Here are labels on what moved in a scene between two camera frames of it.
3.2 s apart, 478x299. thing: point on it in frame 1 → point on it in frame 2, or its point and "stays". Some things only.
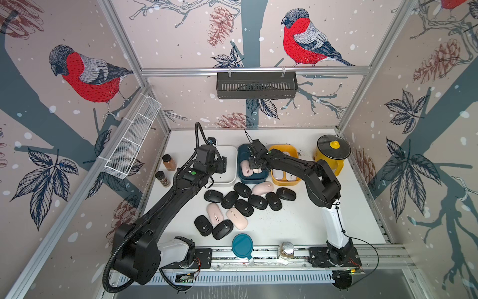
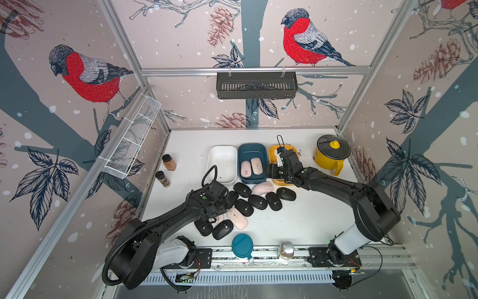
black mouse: (243, 189) stays
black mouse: (274, 201) stays
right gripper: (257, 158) → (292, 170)
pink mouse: (247, 171) stays
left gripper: (221, 163) → (222, 210)
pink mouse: (237, 218) stays
